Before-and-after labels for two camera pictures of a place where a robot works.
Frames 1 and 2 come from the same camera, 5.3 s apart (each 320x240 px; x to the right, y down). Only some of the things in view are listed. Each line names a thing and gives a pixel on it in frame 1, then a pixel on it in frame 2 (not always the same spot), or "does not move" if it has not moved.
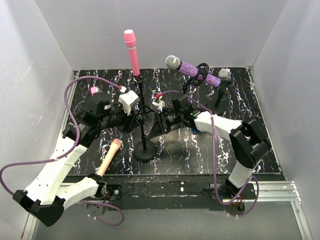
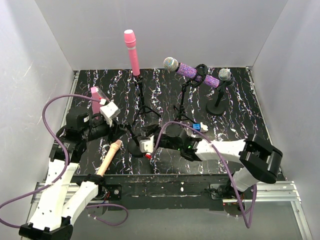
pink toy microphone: [130, 43] does not move
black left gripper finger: [130, 124] -> [116, 131]
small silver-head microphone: [225, 74] does not move
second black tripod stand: [203, 69] does not move
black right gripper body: [172, 118] -> [164, 141]
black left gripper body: [116, 118] -> [98, 131]
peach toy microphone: [115, 145] does not move
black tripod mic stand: [138, 79] does not move
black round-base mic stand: [144, 151] -> [133, 145]
